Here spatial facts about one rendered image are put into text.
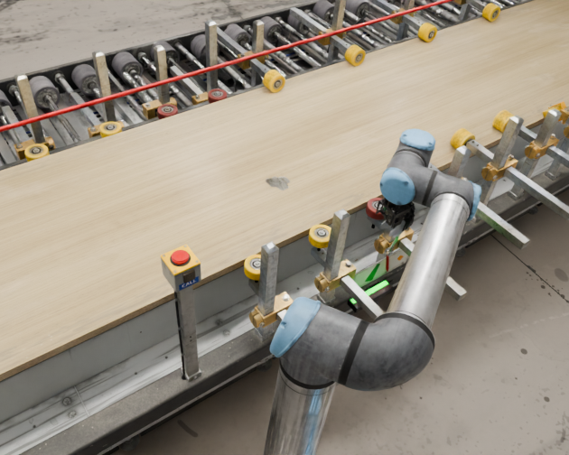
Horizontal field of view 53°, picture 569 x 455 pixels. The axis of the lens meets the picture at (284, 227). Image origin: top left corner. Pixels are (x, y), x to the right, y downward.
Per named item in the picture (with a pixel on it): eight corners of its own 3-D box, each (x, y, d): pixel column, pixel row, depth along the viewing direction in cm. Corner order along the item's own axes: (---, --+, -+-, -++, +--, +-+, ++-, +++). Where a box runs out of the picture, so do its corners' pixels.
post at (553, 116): (515, 207, 241) (563, 111, 207) (510, 210, 239) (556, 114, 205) (508, 202, 243) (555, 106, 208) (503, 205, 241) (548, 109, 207)
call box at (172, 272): (201, 283, 138) (200, 262, 133) (176, 295, 135) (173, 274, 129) (188, 264, 142) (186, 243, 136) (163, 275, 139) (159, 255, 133)
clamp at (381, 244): (411, 241, 198) (415, 231, 194) (382, 256, 192) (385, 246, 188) (400, 231, 201) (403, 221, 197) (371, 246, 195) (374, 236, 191)
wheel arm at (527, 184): (573, 218, 195) (577, 209, 193) (566, 221, 194) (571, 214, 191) (463, 140, 223) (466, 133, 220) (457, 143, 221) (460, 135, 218)
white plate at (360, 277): (405, 263, 207) (412, 244, 199) (350, 293, 195) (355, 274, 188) (405, 262, 207) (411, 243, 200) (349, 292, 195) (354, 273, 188)
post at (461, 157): (433, 249, 217) (472, 149, 183) (427, 253, 215) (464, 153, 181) (427, 244, 219) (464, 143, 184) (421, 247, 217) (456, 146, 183)
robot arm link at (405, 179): (426, 186, 133) (439, 157, 141) (379, 171, 136) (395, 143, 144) (417, 215, 140) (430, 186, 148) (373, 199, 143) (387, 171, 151)
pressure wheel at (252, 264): (270, 278, 185) (272, 255, 177) (266, 297, 180) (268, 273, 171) (246, 274, 185) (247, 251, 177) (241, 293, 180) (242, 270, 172)
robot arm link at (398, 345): (424, 388, 88) (489, 175, 137) (349, 356, 91) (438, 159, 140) (406, 429, 95) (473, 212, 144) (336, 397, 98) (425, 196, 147)
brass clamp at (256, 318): (294, 312, 178) (295, 302, 175) (258, 332, 172) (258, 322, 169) (283, 299, 181) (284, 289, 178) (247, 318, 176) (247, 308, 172)
